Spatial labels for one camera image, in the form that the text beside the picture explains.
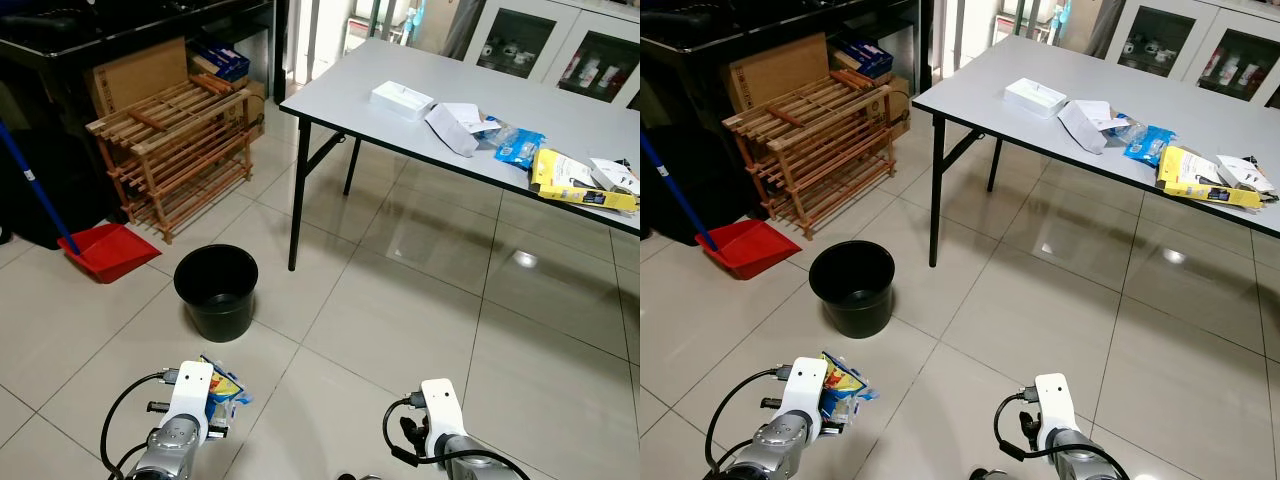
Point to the dark blue printed box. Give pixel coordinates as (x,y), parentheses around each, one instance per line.
(865,58)
(225,62)

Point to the clear plastic wrapper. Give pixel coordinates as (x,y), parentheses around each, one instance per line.
(1128,126)
(493,127)

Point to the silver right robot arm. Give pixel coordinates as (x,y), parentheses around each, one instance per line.
(465,462)
(1080,462)

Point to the white box with black print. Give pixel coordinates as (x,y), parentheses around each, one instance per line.
(612,175)
(1245,172)

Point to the black round rubbish bin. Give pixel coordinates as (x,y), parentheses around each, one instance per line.
(833,298)
(198,300)

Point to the wooden slatted shoe rack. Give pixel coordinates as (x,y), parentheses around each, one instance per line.
(810,110)
(170,115)

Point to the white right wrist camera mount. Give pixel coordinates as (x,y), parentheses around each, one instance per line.
(1055,400)
(442,405)

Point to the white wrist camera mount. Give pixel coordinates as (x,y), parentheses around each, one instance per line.
(1055,400)
(442,405)
(192,390)
(808,390)

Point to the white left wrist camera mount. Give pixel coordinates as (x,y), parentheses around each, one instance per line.
(192,390)
(808,390)

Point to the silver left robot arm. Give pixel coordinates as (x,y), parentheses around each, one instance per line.
(780,452)
(170,452)

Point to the grey folding table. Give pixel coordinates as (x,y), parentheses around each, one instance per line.
(340,95)
(975,90)

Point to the yellow printed box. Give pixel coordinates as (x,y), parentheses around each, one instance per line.
(1175,180)
(550,182)

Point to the small brown cardboard box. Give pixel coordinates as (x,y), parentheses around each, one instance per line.
(898,100)
(255,105)

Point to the white cabinet with glass doors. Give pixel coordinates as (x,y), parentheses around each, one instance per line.
(600,20)
(1235,18)

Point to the large flat cardboard box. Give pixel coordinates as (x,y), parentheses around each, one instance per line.
(775,70)
(135,75)

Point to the plain white flat box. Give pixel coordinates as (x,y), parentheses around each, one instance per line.
(400,100)
(1035,97)

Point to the white paper bag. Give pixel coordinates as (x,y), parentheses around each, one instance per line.
(1082,123)
(450,127)

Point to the blue yellow red snack packet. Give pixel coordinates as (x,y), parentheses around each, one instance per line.
(850,383)
(226,383)

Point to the black desk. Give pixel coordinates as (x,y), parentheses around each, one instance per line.
(700,45)
(60,50)

